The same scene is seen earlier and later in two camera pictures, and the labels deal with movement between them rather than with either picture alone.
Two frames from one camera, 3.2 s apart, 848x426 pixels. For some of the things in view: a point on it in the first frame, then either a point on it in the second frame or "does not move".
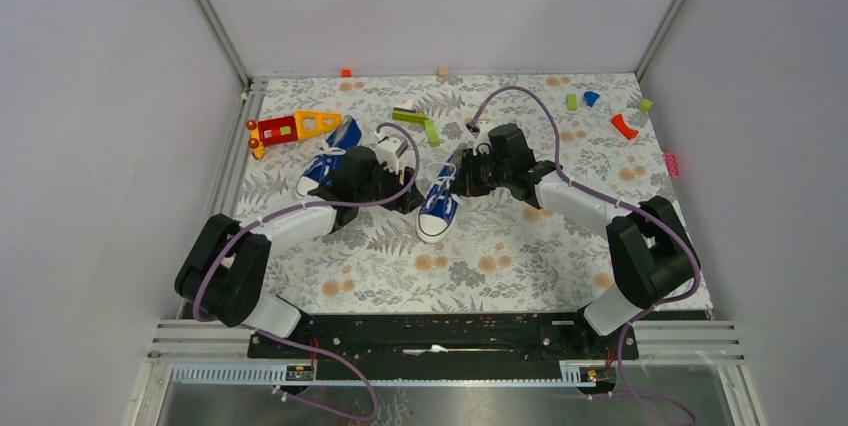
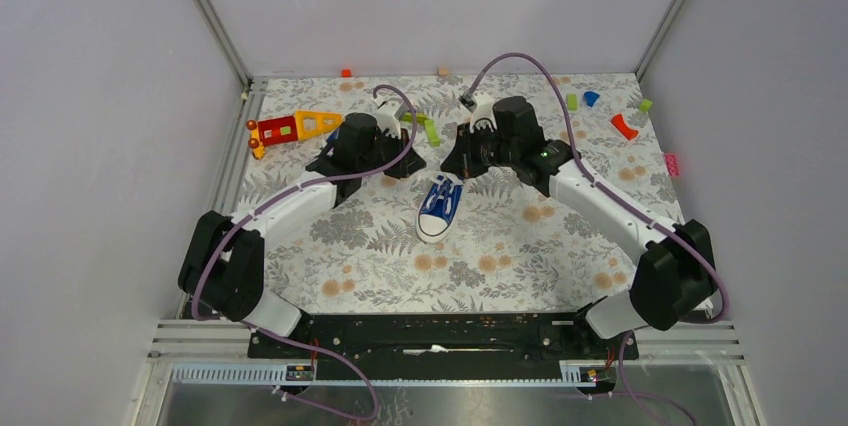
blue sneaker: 438,206 does not move
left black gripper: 396,187 → 398,144
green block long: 409,116 does not move
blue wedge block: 590,98 does not move
